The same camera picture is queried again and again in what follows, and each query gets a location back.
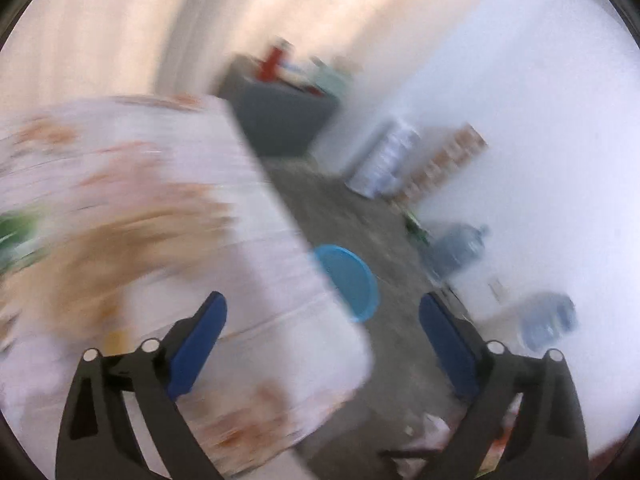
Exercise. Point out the blue water jug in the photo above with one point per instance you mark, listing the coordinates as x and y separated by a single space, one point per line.
457 250
547 320

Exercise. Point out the teal utensil holder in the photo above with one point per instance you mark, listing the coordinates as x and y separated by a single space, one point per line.
330 77

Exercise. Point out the green bottle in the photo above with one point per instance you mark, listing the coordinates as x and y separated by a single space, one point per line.
416 227

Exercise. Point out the blue and white patterned box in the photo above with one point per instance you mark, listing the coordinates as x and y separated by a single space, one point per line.
385 160

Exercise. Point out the crumpled white paper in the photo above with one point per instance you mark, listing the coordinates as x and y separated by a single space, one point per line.
435 435

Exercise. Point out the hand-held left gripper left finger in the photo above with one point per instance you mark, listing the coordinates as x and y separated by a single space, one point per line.
197 345

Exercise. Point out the blue plastic basin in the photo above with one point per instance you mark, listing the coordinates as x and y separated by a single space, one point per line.
352 280

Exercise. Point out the grey cabinet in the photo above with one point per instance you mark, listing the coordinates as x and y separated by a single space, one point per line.
280 115

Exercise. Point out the white wall socket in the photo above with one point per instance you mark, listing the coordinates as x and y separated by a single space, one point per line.
496 290

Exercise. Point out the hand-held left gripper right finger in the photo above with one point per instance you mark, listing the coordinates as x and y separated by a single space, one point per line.
447 345

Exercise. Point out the red thermos bottle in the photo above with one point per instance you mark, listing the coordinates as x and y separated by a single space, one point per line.
271 62

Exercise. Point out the brown checked box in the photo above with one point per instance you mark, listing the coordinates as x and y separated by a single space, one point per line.
445 160

